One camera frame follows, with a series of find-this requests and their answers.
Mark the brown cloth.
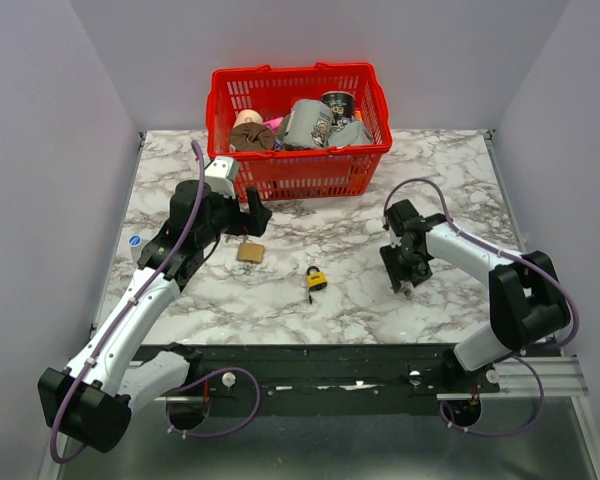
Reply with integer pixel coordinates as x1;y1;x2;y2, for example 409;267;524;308
229;122;276;153

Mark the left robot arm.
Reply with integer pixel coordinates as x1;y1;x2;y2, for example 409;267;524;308
38;180;272;464

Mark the clear plastic water bottle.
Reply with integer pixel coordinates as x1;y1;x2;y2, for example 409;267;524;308
128;234;148;264

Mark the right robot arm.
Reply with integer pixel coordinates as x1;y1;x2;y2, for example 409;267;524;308
380;200;571;392

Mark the brass padlock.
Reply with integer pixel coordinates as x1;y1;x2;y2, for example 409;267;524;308
236;241;265;275

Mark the purple cable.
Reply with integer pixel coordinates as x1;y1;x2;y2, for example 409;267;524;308
48;139;261;464
382;178;579;436

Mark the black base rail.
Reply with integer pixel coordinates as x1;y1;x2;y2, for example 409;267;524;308
82;342;501;419

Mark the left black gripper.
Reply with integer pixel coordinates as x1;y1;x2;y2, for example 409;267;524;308
196;184;272;248

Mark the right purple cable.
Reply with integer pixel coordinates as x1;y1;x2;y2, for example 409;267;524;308
382;178;579;436

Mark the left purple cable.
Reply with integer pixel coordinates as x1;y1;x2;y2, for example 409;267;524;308
48;139;261;464

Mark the grey printed cloth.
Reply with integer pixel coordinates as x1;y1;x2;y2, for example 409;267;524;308
281;99;373;150

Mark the beige round ball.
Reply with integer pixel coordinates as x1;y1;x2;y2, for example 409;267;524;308
233;109;263;128

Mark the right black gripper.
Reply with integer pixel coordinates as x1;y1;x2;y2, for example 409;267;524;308
380;240;434;291

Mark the pink item in basket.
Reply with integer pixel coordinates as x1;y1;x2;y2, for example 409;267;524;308
263;116;286;133

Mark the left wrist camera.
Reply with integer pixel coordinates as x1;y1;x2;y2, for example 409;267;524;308
205;156;240;199

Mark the yellow black padlock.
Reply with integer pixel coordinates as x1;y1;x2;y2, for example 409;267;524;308
306;266;328;304

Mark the red plastic shopping basket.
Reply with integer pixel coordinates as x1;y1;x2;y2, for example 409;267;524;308
206;62;392;200

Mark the dark printed cup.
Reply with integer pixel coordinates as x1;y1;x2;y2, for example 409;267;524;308
321;91;355;130

